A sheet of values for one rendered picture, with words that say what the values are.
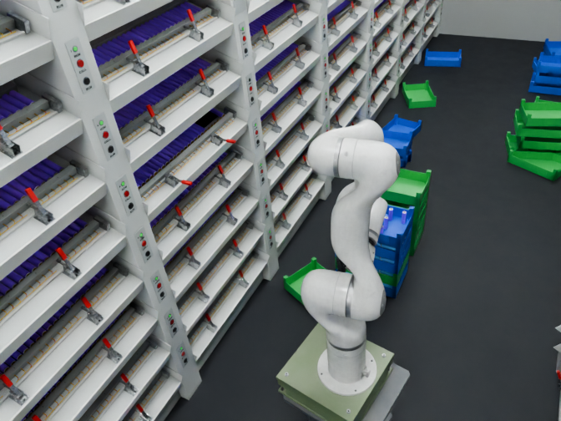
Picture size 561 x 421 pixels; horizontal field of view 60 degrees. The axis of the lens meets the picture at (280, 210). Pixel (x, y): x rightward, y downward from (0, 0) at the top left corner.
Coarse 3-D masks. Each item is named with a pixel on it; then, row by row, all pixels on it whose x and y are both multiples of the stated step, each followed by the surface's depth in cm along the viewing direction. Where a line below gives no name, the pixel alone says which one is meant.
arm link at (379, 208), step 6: (378, 204) 159; (384, 204) 160; (372, 210) 157; (378, 210) 158; (384, 210) 159; (372, 216) 156; (378, 216) 157; (384, 216) 160; (372, 222) 155; (378, 222) 156; (372, 228) 155; (378, 228) 156; (378, 234) 156
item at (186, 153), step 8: (224, 120) 180; (232, 120) 183; (216, 128) 176; (200, 136) 171; (208, 136) 173; (192, 144) 168; (200, 144) 170; (208, 144) 171; (184, 152) 164; (192, 152) 167; (176, 160) 160; (168, 168) 157; (160, 176) 154; (152, 184) 151; (144, 192) 149; (144, 200) 148
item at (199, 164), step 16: (224, 112) 186; (240, 112) 184; (224, 128) 181; (240, 128) 183; (224, 144) 175; (192, 160) 166; (208, 160) 168; (176, 176) 159; (192, 176) 162; (160, 192) 153; (176, 192) 157; (144, 208) 144; (160, 208) 152
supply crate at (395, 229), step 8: (392, 208) 220; (400, 208) 218; (392, 216) 222; (400, 216) 221; (408, 216) 217; (392, 224) 218; (400, 224) 217; (408, 224) 211; (384, 232) 214; (392, 232) 213; (400, 232) 202; (384, 240) 207; (392, 240) 205; (400, 240) 203
